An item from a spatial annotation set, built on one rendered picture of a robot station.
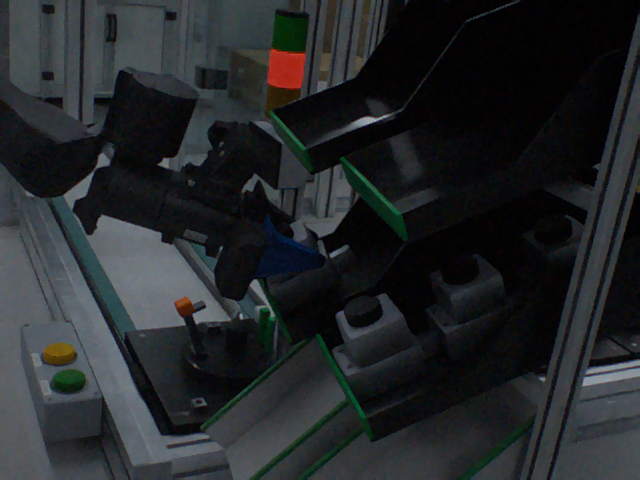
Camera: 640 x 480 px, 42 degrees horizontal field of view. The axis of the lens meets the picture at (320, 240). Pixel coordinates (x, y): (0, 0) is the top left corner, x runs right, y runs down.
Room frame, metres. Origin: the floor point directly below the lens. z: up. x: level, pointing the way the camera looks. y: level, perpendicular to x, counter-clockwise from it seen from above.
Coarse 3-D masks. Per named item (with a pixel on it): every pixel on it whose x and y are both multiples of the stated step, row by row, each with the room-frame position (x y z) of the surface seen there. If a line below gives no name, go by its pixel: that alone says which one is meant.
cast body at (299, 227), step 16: (288, 224) 0.73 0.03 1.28; (304, 224) 0.74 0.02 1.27; (304, 240) 0.71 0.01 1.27; (320, 240) 0.75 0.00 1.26; (336, 256) 0.73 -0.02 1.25; (352, 256) 0.74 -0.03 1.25; (304, 272) 0.71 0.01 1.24; (320, 272) 0.71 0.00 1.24; (336, 272) 0.72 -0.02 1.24; (272, 288) 0.71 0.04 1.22; (288, 288) 0.71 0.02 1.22; (304, 288) 0.71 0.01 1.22; (320, 288) 0.71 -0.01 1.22; (288, 304) 0.71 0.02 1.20
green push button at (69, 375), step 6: (60, 372) 0.91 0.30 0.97; (66, 372) 0.91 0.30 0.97; (72, 372) 0.91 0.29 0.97; (78, 372) 0.92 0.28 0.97; (54, 378) 0.90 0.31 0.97; (60, 378) 0.90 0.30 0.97; (66, 378) 0.90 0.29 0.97; (72, 378) 0.90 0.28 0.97; (78, 378) 0.90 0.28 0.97; (84, 378) 0.91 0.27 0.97; (54, 384) 0.89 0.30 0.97; (60, 384) 0.89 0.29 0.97; (66, 384) 0.89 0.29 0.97; (72, 384) 0.89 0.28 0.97; (78, 384) 0.89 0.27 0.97; (84, 384) 0.90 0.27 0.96; (60, 390) 0.88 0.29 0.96; (66, 390) 0.88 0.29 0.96; (72, 390) 0.89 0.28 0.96
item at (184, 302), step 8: (176, 304) 0.95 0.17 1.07; (184, 304) 0.95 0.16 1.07; (192, 304) 0.96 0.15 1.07; (200, 304) 0.96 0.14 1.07; (184, 312) 0.95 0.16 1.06; (192, 312) 0.95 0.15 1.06; (184, 320) 0.96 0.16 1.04; (192, 320) 0.96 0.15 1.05; (192, 328) 0.96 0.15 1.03; (192, 336) 0.96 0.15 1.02; (200, 336) 0.96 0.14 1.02; (200, 344) 0.96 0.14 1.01
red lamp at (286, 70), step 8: (272, 56) 1.20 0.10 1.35; (280, 56) 1.19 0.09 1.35; (288, 56) 1.19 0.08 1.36; (296, 56) 1.20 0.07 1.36; (304, 56) 1.21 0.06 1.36; (272, 64) 1.20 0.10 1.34; (280, 64) 1.19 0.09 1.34; (288, 64) 1.19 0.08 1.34; (296, 64) 1.20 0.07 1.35; (272, 72) 1.20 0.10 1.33; (280, 72) 1.19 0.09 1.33; (288, 72) 1.19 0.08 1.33; (296, 72) 1.20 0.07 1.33; (272, 80) 1.20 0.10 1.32; (280, 80) 1.19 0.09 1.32; (288, 80) 1.19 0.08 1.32; (296, 80) 1.20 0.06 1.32
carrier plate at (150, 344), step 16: (128, 336) 1.03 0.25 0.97; (144, 336) 1.03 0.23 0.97; (160, 336) 1.04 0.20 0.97; (176, 336) 1.05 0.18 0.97; (144, 352) 0.99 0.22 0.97; (160, 352) 1.00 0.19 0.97; (176, 352) 1.00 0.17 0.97; (144, 368) 0.95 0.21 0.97; (160, 368) 0.95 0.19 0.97; (176, 368) 0.96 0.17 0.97; (160, 384) 0.92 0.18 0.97; (176, 384) 0.92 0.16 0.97; (192, 384) 0.93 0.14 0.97; (160, 400) 0.88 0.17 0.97; (176, 400) 0.88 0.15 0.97; (208, 400) 0.89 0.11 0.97; (224, 400) 0.90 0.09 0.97; (176, 416) 0.85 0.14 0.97; (192, 416) 0.86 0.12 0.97; (208, 416) 0.86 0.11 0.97; (176, 432) 0.83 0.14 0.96
